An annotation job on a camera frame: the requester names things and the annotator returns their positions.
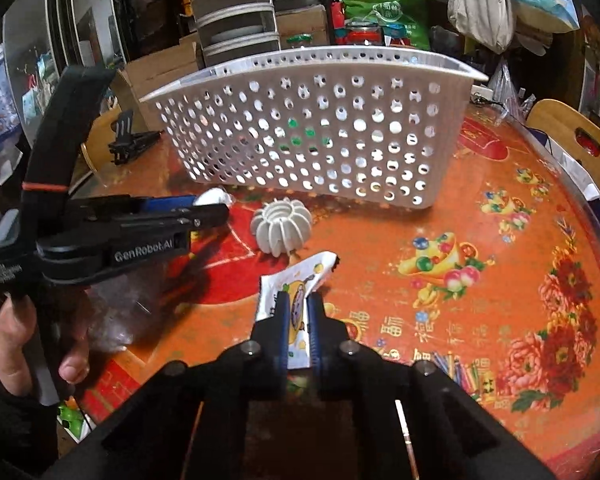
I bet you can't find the person's left hand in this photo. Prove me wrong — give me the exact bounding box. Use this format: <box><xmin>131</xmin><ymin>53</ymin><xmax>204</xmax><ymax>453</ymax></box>
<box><xmin>0</xmin><ymin>292</ymin><xmax>92</xmax><ymax>397</ymax></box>

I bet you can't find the white perforated plastic basket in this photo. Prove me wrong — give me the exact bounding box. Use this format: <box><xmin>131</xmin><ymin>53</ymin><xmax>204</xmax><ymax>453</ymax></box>
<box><xmin>139</xmin><ymin>45</ymin><xmax>490</xmax><ymax>211</ymax></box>

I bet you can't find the white ribbed ball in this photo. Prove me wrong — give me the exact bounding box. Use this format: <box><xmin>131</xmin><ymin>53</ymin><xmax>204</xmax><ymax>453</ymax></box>
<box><xmin>250</xmin><ymin>197</ymin><xmax>313</xmax><ymax>256</ymax></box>

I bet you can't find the white printed snack packet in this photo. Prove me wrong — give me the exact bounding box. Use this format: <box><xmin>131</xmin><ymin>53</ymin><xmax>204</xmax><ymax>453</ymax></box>
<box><xmin>254</xmin><ymin>251</ymin><xmax>342</xmax><ymax>370</ymax></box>

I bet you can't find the glass jar with red lid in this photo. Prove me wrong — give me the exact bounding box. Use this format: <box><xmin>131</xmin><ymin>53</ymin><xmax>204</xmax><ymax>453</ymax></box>
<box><xmin>345</xmin><ymin>17</ymin><xmax>383</xmax><ymax>46</ymax></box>

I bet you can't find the red bottle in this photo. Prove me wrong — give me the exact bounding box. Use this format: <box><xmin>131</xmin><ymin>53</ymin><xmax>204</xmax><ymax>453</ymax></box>
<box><xmin>330</xmin><ymin>1</ymin><xmax>346</xmax><ymax>46</ymax></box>

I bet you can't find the crumpled clear plastic bag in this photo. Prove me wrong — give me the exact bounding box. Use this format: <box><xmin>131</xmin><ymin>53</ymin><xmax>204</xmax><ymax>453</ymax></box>
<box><xmin>490</xmin><ymin>57</ymin><xmax>521</xmax><ymax>121</ymax></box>

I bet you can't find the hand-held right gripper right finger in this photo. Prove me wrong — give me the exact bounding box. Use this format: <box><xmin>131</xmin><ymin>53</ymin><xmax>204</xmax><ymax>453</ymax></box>
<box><xmin>305</xmin><ymin>290</ymin><xmax>556</xmax><ymax>480</ymax></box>

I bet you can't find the beige canvas tote bag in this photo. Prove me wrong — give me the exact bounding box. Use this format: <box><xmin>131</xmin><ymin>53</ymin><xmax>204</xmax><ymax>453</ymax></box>
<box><xmin>447</xmin><ymin>0</ymin><xmax>516</xmax><ymax>55</ymax></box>

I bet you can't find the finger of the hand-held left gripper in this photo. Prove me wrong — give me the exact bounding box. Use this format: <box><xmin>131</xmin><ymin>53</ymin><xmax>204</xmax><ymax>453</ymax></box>
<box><xmin>141</xmin><ymin>195</ymin><xmax>199</xmax><ymax>213</ymax></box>
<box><xmin>151</xmin><ymin>203</ymin><xmax>231</xmax><ymax>236</ymax></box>

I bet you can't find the blue paper bag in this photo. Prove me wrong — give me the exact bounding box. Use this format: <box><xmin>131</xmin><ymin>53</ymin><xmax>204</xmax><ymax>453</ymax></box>
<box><xmin>545</xmin><ymin>135</ymin><xmax>600</xmax><ymax>221</ymax></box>

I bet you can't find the open cardboard box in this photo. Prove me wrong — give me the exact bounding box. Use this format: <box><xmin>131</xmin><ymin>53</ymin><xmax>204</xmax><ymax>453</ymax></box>
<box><xmin>115</xmin><ymin>42</ymin><xmax>206</xmax><ymax>133</ymax></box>

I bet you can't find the red round wall ornament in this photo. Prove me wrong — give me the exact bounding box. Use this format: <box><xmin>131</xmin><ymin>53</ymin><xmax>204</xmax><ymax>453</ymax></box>
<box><xmin>580</xmin><ymin>10</ymin><xmax>600</xmax><ymax>68</ymax></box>

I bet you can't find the person's left forearm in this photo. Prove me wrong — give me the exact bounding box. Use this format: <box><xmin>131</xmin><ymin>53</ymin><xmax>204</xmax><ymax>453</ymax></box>
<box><xmin>0</xmin><ymin>385</ymin><xmax>63</xmax><ymax>480</ymax></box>

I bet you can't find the clear plastic bag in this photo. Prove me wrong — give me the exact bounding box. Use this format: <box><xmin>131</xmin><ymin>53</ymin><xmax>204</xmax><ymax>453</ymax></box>
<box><xmin>87</xmin><ymin>270</ymin><xmax>173</xmax><ymax>356</ymax></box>
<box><xmin>490</xmin><ymin>57</ymin><xmax>521</xmax><ymax>121</ymax></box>

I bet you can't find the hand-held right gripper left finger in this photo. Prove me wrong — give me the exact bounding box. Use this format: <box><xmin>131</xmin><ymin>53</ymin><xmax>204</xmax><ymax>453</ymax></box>
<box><xmin>40</xmin><ymin>290</ymin><xmax>291</xmax><ymax>480</ymax></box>

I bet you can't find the dark wooden cabinet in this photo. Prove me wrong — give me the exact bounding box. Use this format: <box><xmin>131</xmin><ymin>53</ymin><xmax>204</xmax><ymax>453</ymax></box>
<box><xmin>5</xmin><ymin>0</ymin><xmax>191</xmax><ymax>161</ymax></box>

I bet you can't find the white tube packet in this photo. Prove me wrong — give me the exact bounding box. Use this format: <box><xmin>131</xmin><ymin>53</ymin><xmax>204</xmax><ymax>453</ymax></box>
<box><xmin>194</xmin><ymin>186</ymin><xmax>233</xmax><ymax>207</ymax></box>

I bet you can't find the wooden chair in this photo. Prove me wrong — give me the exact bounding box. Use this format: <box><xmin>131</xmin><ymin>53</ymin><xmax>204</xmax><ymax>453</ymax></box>
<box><xmin>525</xmin><ymin>99</ymin><xmax>600</xmax><ymax>201</ymax></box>
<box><xmin>80</xmin><ymin>110</ymin><xmax>123</xmax><ymax>173</ymax></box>

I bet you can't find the closed cardboard box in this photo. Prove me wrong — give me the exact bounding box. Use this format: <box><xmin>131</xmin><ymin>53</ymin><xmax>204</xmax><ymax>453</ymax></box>
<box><xmin>275</xmin><ymin>5</ymin><xmax>331</xmax><ymax>48</ymax></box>

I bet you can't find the green shopping bag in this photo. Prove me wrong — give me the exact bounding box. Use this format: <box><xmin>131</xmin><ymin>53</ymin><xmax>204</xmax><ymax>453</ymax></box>
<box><xmin>340</xmin><ymin>0</ymin><xmax>433</xmax><ymax>51</ymax></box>

